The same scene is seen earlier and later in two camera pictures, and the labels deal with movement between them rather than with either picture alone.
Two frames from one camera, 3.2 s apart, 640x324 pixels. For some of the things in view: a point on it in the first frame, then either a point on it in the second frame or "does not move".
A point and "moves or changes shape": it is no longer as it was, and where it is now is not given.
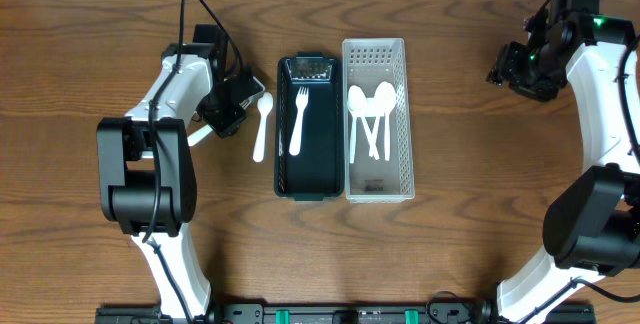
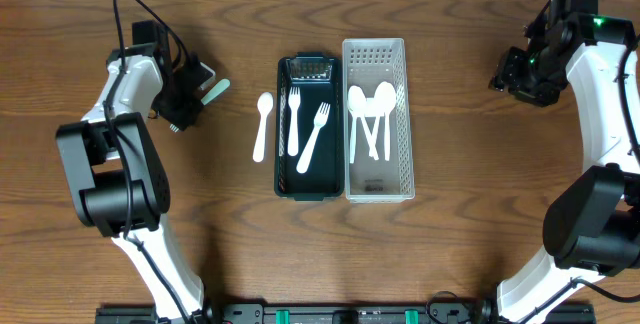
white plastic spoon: [384, 101] does not move
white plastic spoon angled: [357, 105] does not move
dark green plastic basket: [317, 171] does not move
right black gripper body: [534, 73] does not move
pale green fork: [199, 134] → [319, 120]
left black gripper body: [220, 110] → [176, 104]
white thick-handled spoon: [264, 104] does not move
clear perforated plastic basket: [365, 63] does not move
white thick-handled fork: [302, 100] moves or changes shape
